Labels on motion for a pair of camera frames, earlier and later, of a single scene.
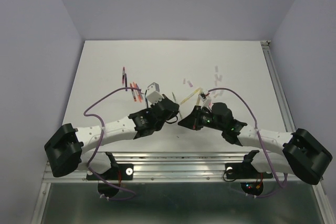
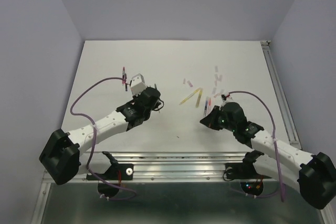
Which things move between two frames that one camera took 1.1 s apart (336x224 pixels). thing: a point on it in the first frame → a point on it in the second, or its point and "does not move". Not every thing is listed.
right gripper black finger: [190, 121] → [211, 120]
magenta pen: [123, 73] does not move
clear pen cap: [190, 83] does not move
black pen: [126, 87] does not move
